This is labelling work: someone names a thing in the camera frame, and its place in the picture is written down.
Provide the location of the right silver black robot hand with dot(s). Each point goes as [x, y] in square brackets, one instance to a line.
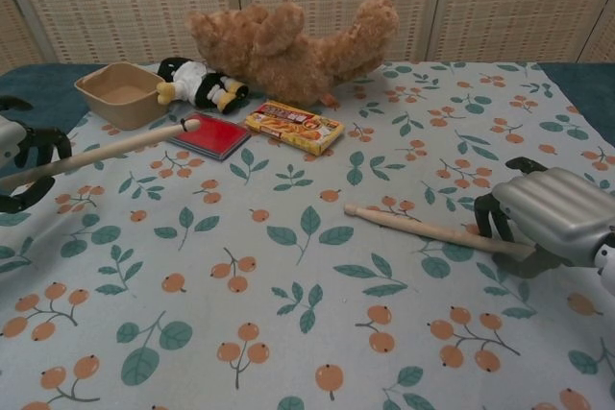
[557, 208]

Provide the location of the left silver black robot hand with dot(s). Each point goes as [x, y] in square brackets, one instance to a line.
[12, 143]

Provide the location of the wooden stick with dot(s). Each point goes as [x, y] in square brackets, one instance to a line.
[423, 227]
[110, 150]

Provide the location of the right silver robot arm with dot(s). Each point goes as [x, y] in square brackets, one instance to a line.
[606, 266]

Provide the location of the brown paper food box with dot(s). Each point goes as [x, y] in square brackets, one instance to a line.
[120, 103]

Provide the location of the black white penguin plush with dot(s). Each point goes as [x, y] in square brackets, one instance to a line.
[197, 83]

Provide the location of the red ink pad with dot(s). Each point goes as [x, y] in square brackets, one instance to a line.
[211, 134]

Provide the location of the floral leaf berry tablecloth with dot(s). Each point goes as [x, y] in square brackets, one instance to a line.
[307, 285]

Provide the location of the yellow curry snack box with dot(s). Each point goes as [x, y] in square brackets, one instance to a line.
[295, 126]

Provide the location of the brown teddy bear plush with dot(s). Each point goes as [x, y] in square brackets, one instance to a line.
[298, 59]

